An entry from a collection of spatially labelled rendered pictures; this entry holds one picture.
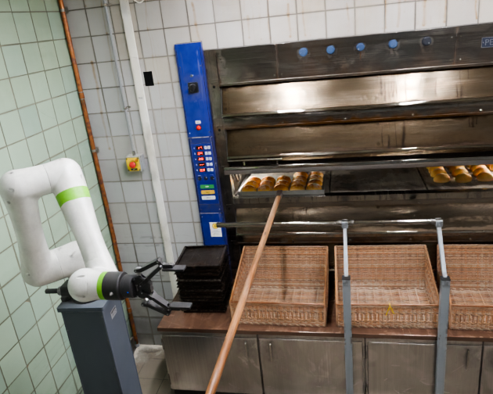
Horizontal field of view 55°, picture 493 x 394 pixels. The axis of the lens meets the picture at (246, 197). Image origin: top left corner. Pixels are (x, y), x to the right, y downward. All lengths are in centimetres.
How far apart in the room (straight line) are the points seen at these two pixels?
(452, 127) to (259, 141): 110
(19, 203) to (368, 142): 188
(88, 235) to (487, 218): 227
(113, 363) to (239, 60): 174
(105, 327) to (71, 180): 68
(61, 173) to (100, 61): 139
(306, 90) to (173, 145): 89
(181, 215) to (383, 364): 153
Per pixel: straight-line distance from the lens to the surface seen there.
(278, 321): 282
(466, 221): 310
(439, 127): 290
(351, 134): 285
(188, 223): 319
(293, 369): 296
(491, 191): 307
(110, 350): 223
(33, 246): 197
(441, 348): 279
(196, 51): 285
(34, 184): 182
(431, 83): 284
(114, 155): 321
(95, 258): 175
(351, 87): 280
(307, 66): 279
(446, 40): 283
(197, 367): 309
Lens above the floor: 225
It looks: 21 degrees down
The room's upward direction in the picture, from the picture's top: 6 degrees counter-clockwise
